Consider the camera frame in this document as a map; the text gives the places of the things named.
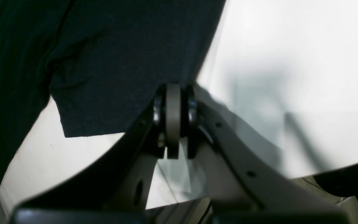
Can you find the black T-shirt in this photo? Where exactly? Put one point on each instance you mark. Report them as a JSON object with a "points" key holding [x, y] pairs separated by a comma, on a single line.
{"points": [[100, 60]]}

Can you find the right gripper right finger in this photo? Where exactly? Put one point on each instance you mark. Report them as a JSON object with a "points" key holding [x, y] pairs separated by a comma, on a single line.
{"points": [[239, 183]]}

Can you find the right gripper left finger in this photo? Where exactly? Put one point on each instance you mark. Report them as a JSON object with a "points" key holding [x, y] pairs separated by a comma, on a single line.
{"points": [[120, 179]]}

